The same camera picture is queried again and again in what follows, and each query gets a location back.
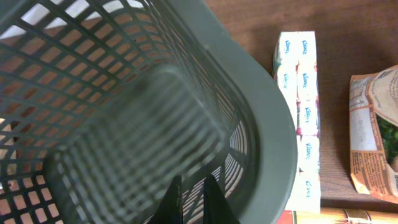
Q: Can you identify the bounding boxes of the orange brown snack bag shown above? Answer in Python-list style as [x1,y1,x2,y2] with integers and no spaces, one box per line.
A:
[349,65,397,203]

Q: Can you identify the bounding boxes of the San Remo spaghetti packet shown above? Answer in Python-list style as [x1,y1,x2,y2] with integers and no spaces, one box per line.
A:
[277,208,398,224]

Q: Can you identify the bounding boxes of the grey plastic laundry basket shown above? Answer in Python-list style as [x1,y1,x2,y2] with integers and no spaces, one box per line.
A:
[1,0,297,223]

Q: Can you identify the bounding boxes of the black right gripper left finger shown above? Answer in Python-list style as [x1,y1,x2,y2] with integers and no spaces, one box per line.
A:
[154,175,182,224]

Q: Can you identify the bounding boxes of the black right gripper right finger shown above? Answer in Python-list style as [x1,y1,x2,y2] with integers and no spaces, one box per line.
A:
[203,175,240,224]

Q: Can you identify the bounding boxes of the Kleenex tissue multipack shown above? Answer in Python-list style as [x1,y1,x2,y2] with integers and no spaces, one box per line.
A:
[273,31,321,213]

